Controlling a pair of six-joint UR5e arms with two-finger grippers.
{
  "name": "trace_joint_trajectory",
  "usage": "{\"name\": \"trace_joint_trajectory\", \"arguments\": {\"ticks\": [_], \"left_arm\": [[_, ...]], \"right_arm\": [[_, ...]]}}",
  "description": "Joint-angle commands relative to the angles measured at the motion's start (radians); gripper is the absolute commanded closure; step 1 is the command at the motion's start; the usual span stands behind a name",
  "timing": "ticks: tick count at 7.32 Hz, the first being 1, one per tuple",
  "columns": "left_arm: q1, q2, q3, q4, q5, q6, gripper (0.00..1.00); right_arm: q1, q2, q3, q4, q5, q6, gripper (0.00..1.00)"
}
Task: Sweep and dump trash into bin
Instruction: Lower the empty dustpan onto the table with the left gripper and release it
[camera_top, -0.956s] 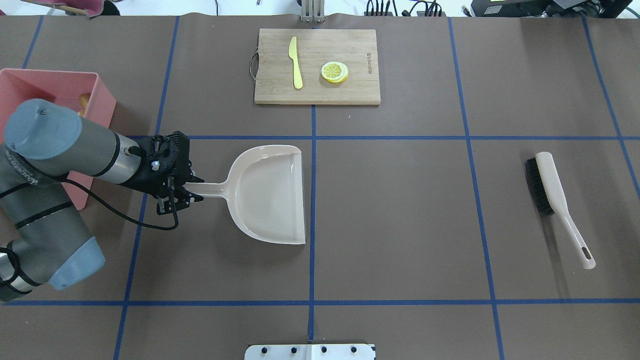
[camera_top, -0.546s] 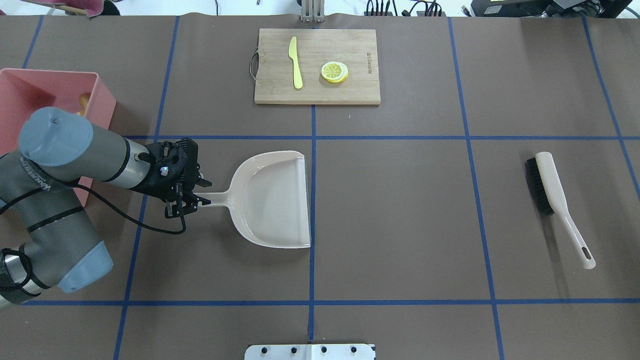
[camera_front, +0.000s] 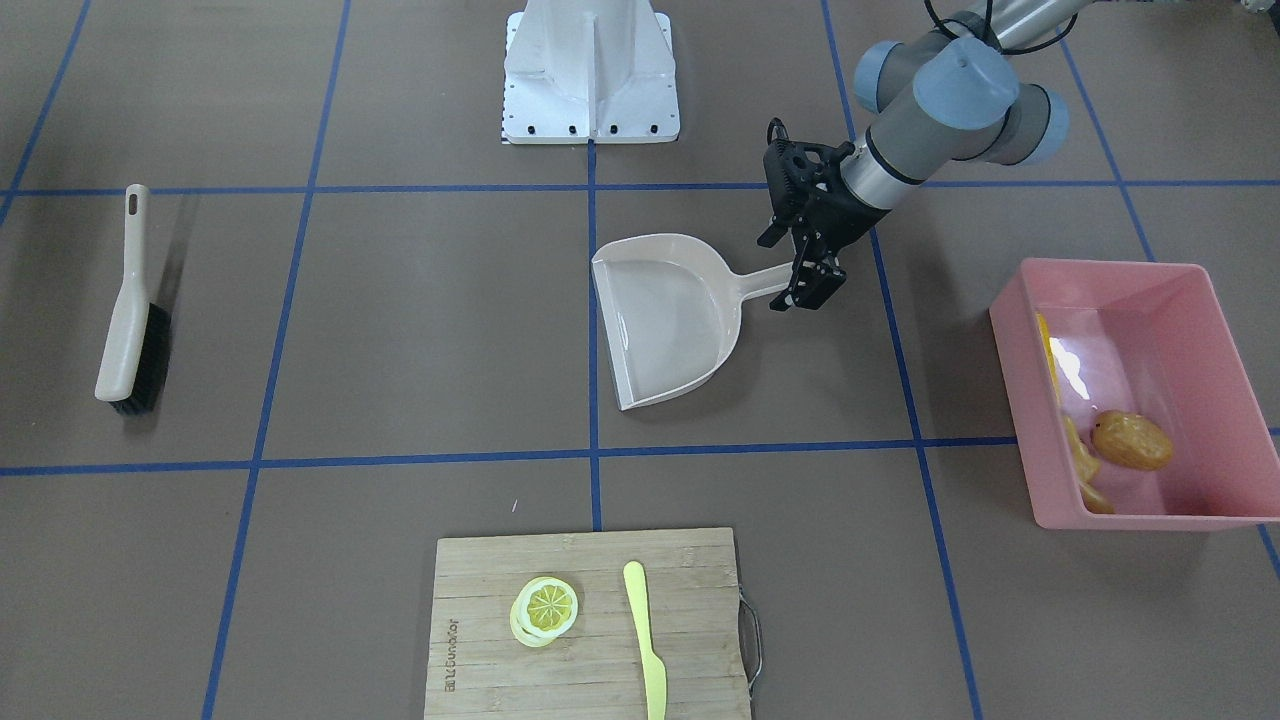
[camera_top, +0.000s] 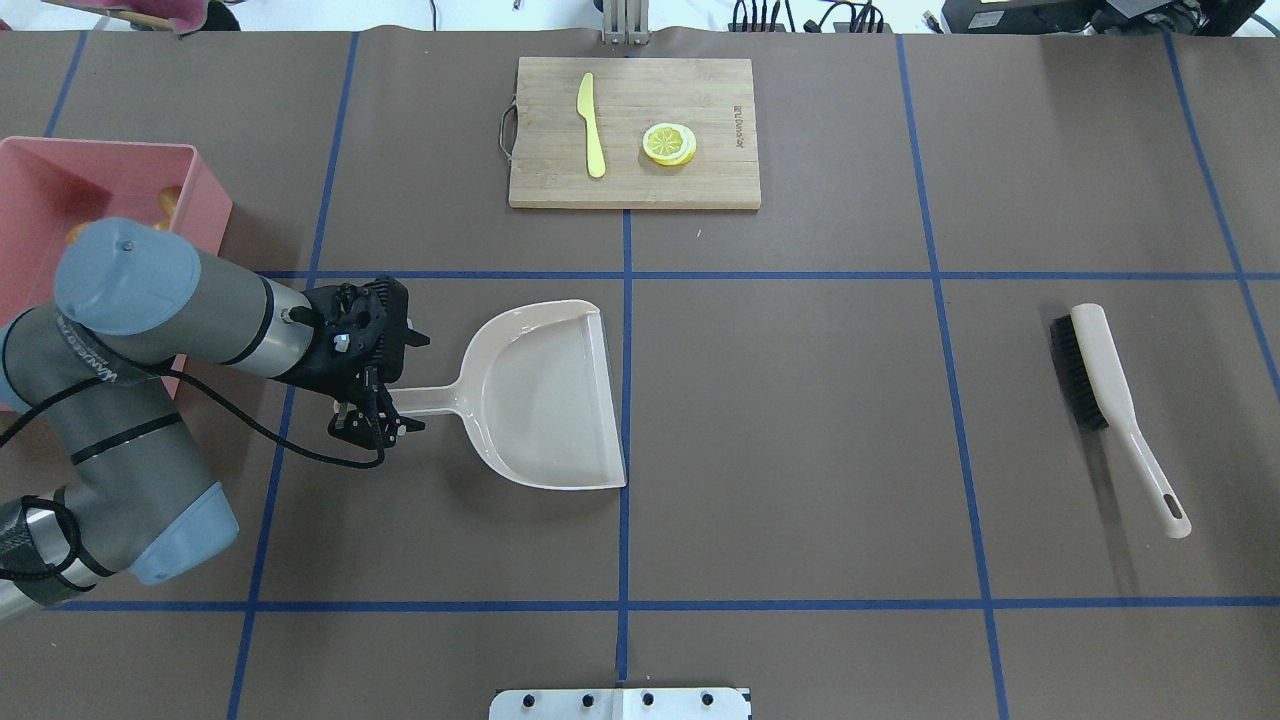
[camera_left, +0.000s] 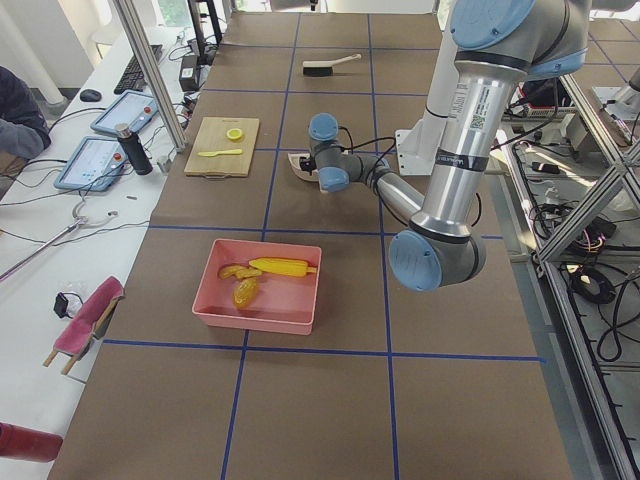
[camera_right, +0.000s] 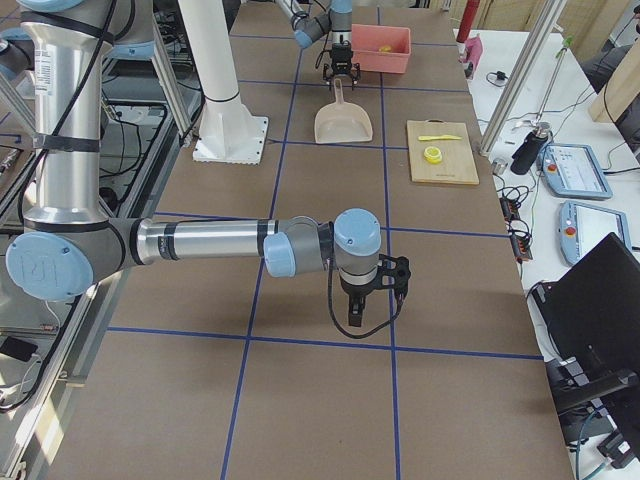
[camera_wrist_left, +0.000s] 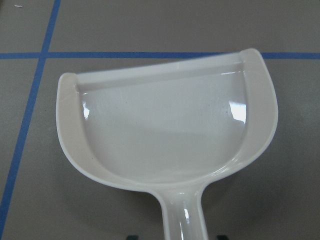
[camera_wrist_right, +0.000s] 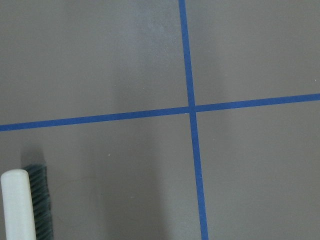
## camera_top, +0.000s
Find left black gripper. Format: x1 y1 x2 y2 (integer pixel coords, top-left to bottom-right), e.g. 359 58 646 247
273 277 430 448

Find beige plastic dustpan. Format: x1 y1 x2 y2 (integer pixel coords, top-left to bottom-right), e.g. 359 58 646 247
390 299 627 491

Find beige hand brush black bristles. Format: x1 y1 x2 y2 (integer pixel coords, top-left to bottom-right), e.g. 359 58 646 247
1050 304 1193 541

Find brown toy potato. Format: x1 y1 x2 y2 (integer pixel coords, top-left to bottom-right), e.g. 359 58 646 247
156 186 183 227

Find tan toy ginger root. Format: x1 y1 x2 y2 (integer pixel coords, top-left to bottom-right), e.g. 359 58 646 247
65 222 93 246

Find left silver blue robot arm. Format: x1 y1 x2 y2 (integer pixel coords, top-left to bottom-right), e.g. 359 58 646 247
3 217 429 623

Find pink plastic bin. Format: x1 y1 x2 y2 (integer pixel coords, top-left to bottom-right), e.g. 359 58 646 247
0 137 234 401

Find yellow plastic knife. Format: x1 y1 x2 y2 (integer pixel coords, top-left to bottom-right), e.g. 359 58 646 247
576 72 607 179

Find yellow toy lemon slice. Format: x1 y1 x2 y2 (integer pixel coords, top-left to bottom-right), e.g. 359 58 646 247
641 123 698 167

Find bamboo cutting board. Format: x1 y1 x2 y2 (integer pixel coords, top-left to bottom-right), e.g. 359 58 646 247
508 56 762 211

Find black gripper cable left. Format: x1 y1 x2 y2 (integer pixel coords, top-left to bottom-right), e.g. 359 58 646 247
0 360 389 471

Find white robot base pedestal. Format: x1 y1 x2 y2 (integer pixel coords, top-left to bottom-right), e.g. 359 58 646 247
488 687 754 719

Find aluminium frame post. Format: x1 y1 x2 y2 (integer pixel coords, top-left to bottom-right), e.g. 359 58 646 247
596 0 652 46

